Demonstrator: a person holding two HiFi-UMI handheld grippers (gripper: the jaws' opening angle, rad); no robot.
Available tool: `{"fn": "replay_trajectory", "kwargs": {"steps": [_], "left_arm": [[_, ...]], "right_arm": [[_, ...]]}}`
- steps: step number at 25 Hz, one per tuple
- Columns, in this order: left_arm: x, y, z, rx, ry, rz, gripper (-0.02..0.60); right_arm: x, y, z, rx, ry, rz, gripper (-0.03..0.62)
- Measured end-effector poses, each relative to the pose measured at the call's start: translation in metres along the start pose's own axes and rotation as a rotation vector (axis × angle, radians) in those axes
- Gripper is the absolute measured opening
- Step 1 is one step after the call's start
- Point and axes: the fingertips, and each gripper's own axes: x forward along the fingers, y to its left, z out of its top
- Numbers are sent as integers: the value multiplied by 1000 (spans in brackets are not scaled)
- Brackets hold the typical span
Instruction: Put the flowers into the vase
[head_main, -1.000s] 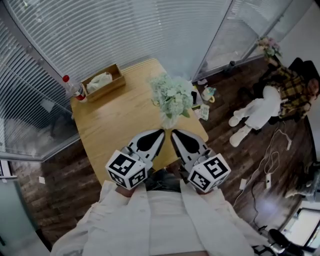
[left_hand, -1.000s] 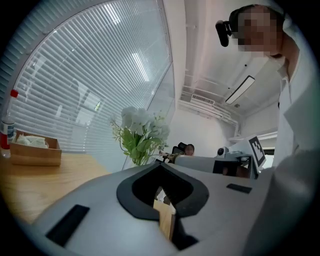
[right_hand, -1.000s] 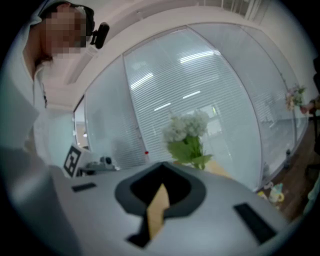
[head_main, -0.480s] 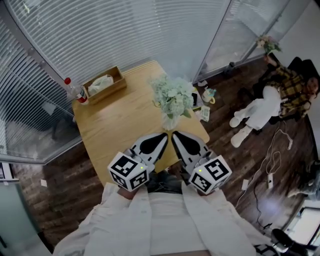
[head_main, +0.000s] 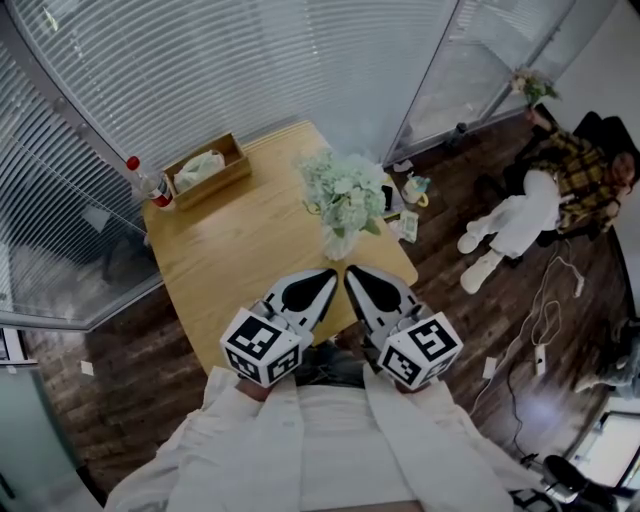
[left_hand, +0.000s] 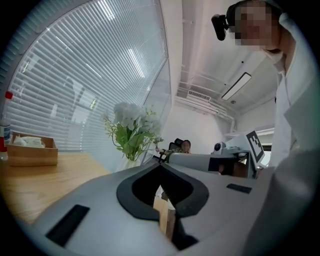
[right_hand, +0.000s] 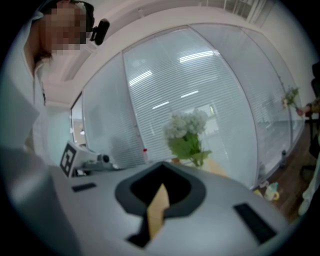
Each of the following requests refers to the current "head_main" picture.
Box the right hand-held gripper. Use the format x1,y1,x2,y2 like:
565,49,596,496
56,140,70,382
343,264,464,391

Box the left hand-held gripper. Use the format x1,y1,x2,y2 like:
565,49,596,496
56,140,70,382
219,268,341,389

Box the pale green flowers bouquet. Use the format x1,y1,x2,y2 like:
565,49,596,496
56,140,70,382
294,149,389,239

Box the person's right forearm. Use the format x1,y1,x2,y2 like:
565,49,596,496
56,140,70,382
362,379,531,512

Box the person's left forearm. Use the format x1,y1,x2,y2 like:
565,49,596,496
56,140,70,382
104,367,301,512

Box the person's legs in jeans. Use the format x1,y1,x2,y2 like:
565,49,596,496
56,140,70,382
294,342,369,389

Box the green printed packet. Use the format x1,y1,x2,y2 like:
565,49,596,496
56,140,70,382
388,209,420,245

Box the wooden table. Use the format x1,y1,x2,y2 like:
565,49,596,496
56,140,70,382
142,119,419,379

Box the yellow green notebook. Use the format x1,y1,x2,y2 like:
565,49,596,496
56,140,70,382
382,172,406,221

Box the pale green mug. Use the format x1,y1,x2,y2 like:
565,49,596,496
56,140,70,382
402,174,431,206

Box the wooden box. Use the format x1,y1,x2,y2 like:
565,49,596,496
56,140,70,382
162,131,253,211

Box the person's torso in white shirt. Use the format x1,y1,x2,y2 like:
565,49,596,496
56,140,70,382
169,382,501,512

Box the white plastic bag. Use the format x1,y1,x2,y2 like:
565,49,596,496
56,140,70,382
172,149,225,194

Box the clear bottle with red cap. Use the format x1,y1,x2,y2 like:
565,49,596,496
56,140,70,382
124,155,177,212

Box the grey swivel chair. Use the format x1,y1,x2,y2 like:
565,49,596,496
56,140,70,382
74,204,151,286

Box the black and white patterned block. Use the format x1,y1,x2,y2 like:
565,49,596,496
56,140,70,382
509,487,551,512

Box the pink flower bouquet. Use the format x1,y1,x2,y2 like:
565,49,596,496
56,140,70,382
509,67,559,109

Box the black swivel chair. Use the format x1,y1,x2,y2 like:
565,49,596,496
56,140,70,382
542,453,621,512

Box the white desk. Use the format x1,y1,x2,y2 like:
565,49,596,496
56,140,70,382
569,409,640,491

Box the black office chair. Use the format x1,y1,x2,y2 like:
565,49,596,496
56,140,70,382
502,110,640,261

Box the white cable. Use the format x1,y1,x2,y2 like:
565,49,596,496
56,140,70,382
472,254,586,416

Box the black cable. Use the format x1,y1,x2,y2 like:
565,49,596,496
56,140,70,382
507,357,541,464

